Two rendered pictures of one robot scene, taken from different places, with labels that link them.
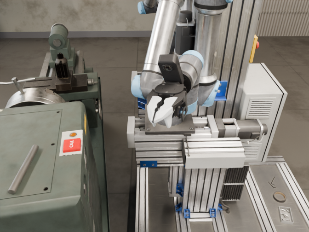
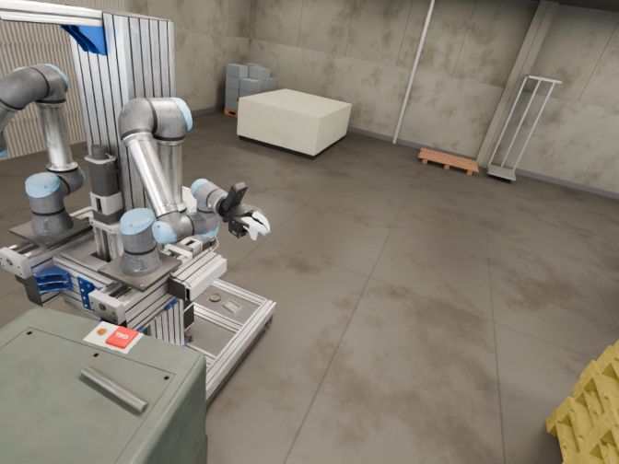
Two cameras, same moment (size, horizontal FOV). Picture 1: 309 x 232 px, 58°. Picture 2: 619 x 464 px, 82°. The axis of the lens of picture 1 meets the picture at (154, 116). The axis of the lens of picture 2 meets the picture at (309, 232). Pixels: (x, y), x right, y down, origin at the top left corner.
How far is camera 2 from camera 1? 0.81 m
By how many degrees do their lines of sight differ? 59
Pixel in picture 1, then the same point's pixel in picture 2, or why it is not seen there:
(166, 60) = (241, 187)
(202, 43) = (173, 172)
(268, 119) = not seen: hidden behind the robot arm
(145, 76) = (170, 218)
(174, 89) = (247, 208)
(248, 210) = (204, 325)
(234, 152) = (216, 261)
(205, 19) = (173, 150)
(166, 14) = (151, 153)
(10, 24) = not seen: outside the picture
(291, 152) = not seen: hidden behind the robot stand
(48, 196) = (180, 377)
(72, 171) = (164, 349)
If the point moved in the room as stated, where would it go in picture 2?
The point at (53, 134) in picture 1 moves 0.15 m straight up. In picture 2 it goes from (75, 349) to (64, 307)
